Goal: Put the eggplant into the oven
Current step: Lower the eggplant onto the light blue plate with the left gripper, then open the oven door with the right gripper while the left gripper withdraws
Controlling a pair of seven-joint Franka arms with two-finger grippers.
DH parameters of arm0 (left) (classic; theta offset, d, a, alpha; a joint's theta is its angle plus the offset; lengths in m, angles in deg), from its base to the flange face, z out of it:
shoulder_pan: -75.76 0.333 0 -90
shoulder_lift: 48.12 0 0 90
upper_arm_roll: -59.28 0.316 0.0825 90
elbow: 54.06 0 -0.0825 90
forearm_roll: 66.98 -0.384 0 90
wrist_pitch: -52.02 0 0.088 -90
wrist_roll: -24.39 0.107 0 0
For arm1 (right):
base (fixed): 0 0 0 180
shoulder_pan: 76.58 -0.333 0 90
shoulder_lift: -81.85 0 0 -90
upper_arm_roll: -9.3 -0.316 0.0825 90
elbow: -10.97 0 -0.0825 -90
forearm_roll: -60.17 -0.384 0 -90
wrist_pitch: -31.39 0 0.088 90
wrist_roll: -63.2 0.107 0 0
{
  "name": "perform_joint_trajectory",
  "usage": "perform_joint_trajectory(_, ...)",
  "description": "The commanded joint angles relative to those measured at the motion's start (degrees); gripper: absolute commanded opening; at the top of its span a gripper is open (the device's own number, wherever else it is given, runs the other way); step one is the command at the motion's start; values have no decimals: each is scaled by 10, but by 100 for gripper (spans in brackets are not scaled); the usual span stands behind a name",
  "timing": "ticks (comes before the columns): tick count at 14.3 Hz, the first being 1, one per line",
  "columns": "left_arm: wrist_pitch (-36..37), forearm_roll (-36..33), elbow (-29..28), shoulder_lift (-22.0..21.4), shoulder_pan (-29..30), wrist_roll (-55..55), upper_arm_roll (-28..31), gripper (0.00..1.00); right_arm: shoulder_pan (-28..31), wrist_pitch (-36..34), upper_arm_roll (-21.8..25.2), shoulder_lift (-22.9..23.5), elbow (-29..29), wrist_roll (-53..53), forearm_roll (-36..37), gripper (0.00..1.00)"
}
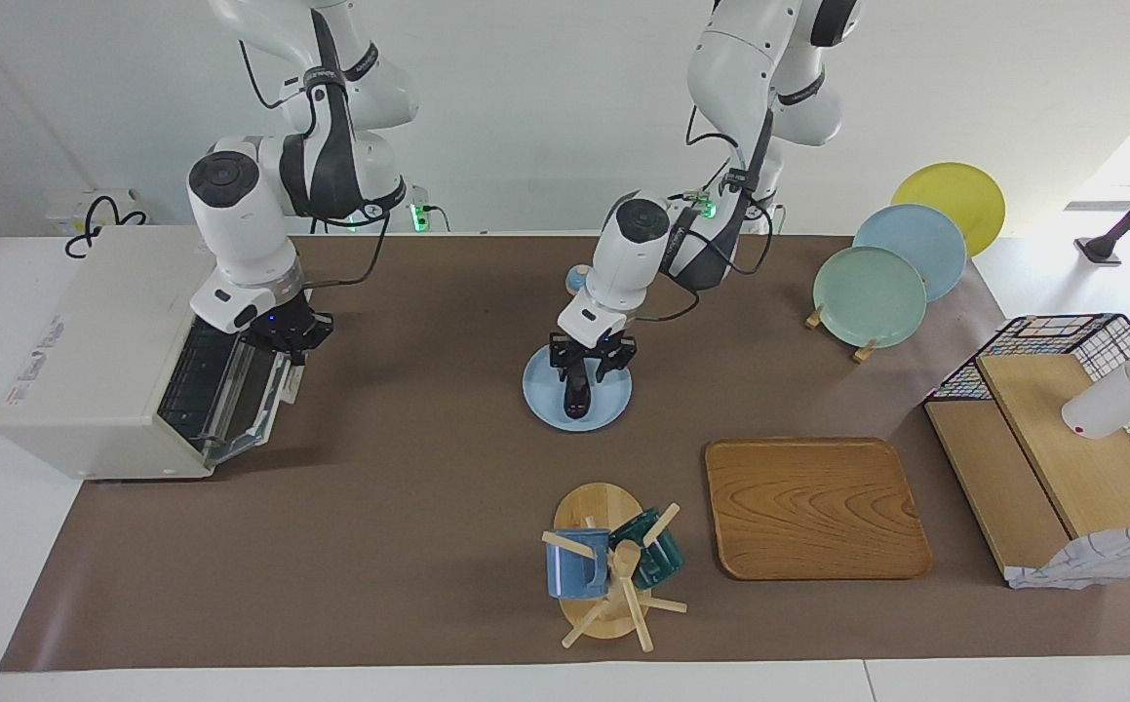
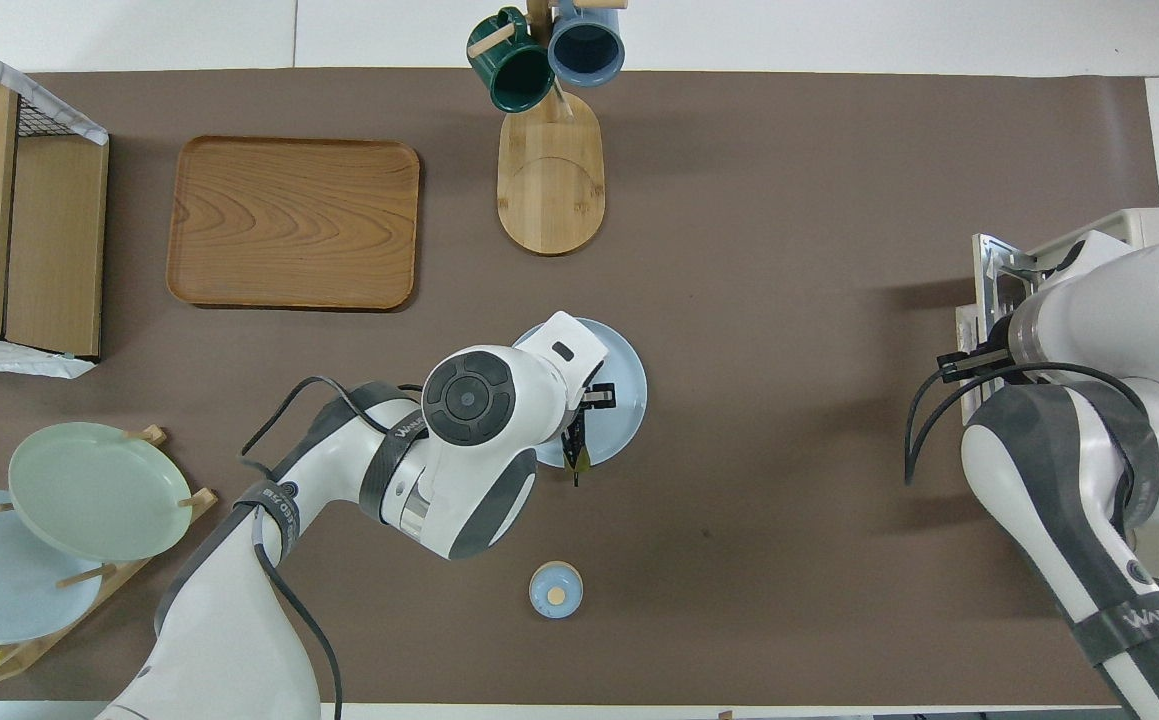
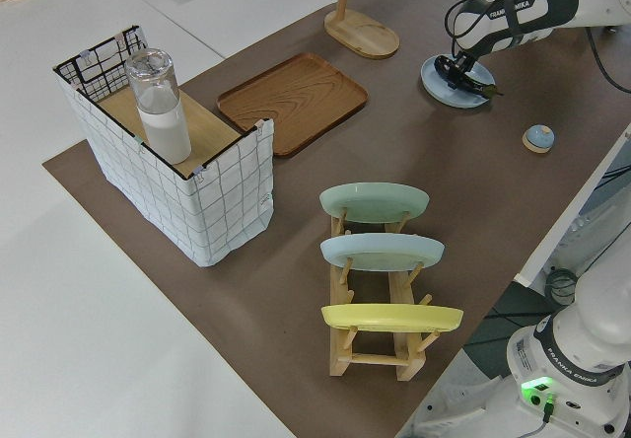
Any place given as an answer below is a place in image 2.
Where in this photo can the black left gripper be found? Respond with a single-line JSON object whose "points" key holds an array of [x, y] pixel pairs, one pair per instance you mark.
{"points": [[601, 397]]}

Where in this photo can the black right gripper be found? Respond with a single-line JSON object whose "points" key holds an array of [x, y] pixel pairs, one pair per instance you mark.
{"points": [[974, 365]]}

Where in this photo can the light blue ribbed plate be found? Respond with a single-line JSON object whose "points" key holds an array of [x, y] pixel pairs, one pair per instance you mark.
{"points": [[629, 370]]}

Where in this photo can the dark purple eggplant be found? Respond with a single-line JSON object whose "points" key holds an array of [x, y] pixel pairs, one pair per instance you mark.
{"points": [[579, 460]]}

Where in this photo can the glass oven door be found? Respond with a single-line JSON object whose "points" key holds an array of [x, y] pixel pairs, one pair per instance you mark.
{"points": [[981, 290]]}

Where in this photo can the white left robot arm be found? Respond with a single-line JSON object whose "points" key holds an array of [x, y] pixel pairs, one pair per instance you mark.
{"points": [[469, 400]]}

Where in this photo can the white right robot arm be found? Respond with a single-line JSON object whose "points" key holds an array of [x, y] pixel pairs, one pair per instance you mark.
{"points": [[1089, 320]]}

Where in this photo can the beige toaster oven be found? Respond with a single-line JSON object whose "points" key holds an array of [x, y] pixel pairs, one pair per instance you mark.
{"points": [[1144, 222]]}

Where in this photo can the brown table mat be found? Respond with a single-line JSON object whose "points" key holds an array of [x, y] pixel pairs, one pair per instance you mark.
{"points": [[789, 300]]}

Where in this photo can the wooden mug rack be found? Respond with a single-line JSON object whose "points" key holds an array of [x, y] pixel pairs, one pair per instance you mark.
{"points": [[549, 190]]}

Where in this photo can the dark green mug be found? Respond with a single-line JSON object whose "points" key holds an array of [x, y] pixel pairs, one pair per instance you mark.
{"points": [[521, 80]]}

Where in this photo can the blue grey mug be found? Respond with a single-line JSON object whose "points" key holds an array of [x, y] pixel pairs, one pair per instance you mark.
{"points": [[587, 50]]}

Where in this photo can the rectangular wooden tray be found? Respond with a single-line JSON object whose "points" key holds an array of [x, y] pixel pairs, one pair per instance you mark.
{"points": [[289, 225]]}

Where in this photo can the wooden plate rack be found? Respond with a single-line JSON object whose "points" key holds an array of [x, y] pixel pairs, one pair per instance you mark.
{"points": [[201, 499]]}

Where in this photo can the pale green plate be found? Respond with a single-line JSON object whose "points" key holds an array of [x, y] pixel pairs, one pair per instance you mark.
{"points": [[99, 490]]}

